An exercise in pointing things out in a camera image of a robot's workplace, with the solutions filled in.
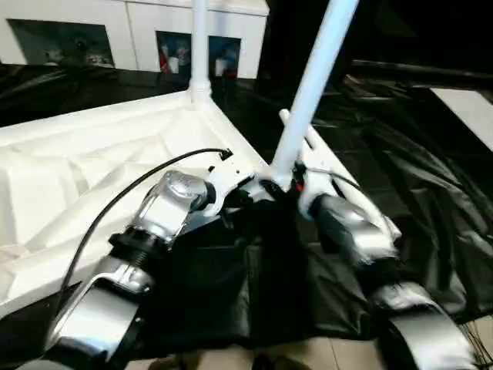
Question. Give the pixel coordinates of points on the white plastic table top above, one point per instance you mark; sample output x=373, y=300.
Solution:
x=96, y=146

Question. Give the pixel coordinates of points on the black table mat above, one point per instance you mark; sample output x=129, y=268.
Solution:
x=250, y=277

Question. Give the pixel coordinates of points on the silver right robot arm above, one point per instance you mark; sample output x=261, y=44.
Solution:
x=354, y=231

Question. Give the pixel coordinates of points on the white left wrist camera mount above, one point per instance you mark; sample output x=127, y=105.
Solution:
x=231, y=173

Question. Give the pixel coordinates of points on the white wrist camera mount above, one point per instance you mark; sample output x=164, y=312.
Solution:
x=317, y=173
x=231, y=173

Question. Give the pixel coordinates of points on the white glass-door cabinet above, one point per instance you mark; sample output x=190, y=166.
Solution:
x=131, y=34

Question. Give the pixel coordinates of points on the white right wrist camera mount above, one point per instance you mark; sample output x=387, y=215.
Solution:
x=317, y=173

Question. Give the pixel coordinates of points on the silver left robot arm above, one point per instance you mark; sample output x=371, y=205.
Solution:
x=165, y=216

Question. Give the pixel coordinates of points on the white flat panel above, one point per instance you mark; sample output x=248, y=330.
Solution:
x=470, y=112

